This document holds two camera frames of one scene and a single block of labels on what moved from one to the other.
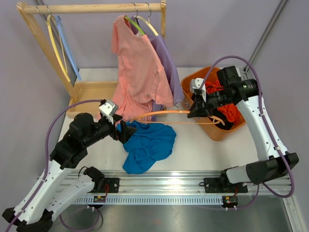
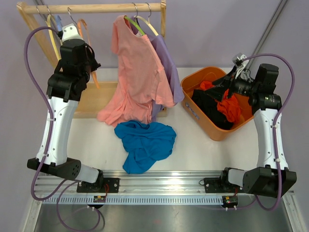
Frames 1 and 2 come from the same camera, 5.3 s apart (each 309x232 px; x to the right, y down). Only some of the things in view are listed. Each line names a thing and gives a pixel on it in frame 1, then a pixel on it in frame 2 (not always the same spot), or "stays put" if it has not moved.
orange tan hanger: [135, 120] to [78, 24]
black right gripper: [200, 108] to [217, 92]
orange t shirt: [231, 111] stays put
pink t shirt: [140, 79] stays put
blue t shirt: [149, 143] stays put
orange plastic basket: [211, 129] stays put
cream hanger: [147, 22] stays put
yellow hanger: [55, 49] stays put
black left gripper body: [118, 131] to [91, 65]
